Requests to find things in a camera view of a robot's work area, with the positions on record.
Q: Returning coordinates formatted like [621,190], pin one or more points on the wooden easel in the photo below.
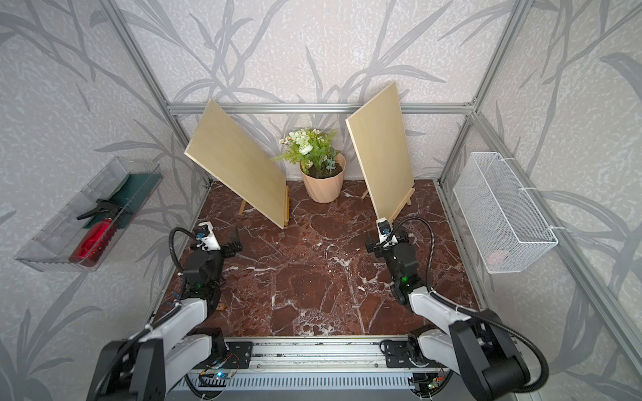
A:
[390,206]
[286,207]

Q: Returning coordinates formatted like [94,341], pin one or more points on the white wire mesh basket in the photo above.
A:
[501,214]

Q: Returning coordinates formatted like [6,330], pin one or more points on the wooden board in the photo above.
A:
[379,138]
[225,150]

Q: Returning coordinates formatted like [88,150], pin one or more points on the green artificial plant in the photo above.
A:
[312,150]

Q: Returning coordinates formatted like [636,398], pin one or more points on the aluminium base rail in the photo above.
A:
[314,363]

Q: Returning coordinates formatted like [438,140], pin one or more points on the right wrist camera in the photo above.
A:
[384,230]

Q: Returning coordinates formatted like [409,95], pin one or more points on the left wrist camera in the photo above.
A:
[206,238]

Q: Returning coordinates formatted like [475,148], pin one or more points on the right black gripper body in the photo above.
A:
[376,246]

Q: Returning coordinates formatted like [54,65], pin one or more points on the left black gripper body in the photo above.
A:
[227,252]

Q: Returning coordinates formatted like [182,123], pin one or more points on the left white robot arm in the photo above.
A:
[147,365]

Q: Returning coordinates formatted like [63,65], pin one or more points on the pink flower pot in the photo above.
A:
[328,189]

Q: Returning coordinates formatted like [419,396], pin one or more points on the green dustpan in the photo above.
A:
[131,194]

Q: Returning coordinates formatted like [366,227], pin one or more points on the clear plastic wall bin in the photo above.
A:
[81,235]

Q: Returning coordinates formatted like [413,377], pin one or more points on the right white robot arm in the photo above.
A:
[475,345]

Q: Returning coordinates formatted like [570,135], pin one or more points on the pink item in basket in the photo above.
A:
[497,258]

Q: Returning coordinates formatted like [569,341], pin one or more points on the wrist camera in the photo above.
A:
[384,230]
[206,238]

